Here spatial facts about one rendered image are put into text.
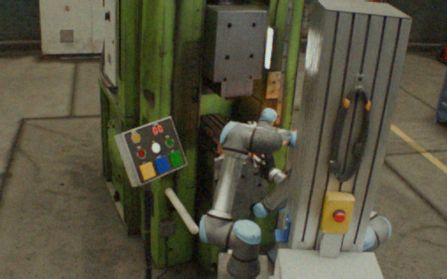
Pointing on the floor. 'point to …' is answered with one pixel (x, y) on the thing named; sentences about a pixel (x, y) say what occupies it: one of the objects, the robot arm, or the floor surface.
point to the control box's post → (147, 229)
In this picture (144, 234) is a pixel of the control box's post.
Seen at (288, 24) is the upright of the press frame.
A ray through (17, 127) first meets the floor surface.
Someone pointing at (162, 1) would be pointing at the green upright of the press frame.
